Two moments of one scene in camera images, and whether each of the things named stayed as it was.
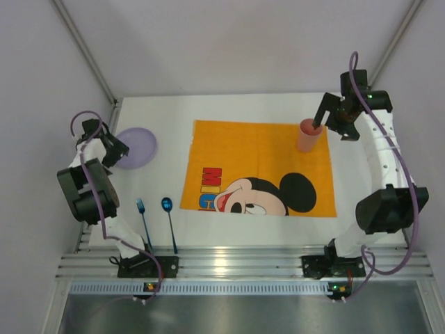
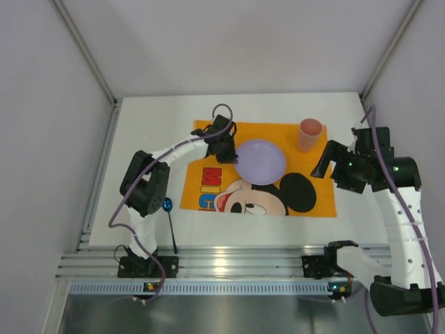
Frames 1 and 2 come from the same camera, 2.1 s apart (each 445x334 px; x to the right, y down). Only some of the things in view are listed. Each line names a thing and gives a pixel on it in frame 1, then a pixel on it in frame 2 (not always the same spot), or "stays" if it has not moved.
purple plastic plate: x=142 y=147 → x=260 y=162
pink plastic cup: x=307 y=138 stays
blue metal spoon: x=167 y=205 stays
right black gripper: x=334 y=113 → x=340 y=167
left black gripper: x=115 y=152 → x=224 y=149
